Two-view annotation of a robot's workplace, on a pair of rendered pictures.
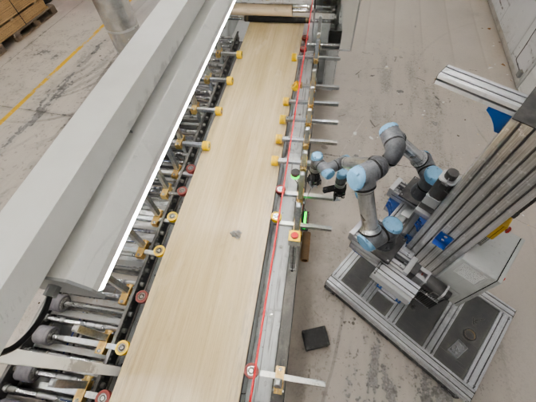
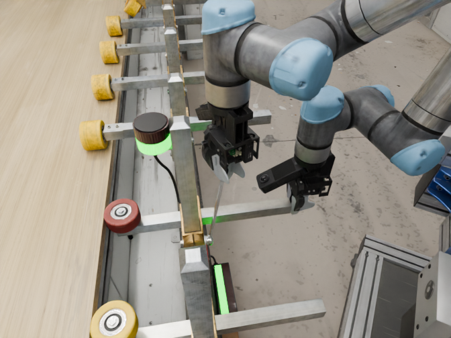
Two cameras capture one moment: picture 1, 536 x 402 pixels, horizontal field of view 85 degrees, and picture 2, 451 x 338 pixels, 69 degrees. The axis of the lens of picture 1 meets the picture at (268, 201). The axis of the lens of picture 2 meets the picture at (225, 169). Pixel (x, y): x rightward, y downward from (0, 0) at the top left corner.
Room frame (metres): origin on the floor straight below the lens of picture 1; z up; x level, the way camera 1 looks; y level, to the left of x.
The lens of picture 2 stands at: (0.82, -0.16, 1.52)
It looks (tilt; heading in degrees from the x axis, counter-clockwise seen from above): 45 degrees down; 338
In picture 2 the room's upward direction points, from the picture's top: straight up
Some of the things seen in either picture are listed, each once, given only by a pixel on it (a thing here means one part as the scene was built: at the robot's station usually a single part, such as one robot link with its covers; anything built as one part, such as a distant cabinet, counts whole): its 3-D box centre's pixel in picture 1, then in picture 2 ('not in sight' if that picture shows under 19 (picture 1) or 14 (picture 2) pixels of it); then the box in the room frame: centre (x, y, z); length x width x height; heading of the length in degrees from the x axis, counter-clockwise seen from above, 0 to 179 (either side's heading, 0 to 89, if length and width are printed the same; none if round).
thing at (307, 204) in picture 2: not in sight; (303, 205); (1.23, -0.53, 0.86); 0.06 x 0.03 x 0.09; 77
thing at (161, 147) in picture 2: not in sight; (154, 139); (1.28, -0.21, 1.14); 0.06 x 0.06 x 0.02
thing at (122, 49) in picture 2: (309, 120); (174, 45); (2.04, -0.43, 0.95); 0.50 x 0.04 x 0.04; 77
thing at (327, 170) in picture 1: (327, 169); (290, 58); (1.18, -0.40, 1.30); 0.11 x 0.11 x 0.08; 25
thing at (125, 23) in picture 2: (311, 102); (171, 20); (2.28, -0.49, 0.95); 0.50 x 0.04 x 0.04; 77
